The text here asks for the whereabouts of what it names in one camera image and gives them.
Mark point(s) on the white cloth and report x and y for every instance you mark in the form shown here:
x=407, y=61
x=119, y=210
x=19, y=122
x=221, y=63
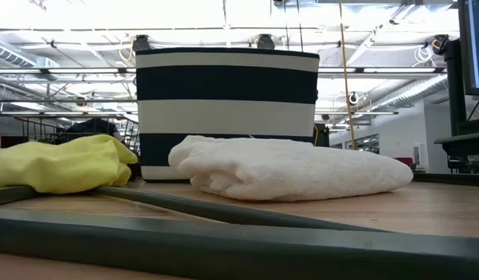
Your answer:
x=286, y=171

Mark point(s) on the yellow cloth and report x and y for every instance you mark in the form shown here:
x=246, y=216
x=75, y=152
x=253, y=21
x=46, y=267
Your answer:
x=60, y=167

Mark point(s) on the navy white striped fabric bin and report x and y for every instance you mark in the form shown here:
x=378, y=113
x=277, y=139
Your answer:
x=224, y=83

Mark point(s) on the grey ceiling device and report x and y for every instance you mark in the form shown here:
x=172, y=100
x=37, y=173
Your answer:
x=265, y=40
x=141, y=43

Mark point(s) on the grey clothes hanger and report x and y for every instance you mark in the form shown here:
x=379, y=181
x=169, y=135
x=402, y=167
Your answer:
x=224, y=249

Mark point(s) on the black round ceiling fixture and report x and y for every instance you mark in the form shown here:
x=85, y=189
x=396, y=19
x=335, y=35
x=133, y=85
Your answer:
x=353, y=98

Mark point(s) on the red object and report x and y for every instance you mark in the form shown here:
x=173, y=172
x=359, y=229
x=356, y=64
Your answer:
x=403, y=161

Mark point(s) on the black monitor with stand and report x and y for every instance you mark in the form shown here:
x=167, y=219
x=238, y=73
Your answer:
x=455, y=78

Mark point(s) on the grey computer desk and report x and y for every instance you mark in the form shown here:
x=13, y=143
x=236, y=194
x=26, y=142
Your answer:
x=465, y=145

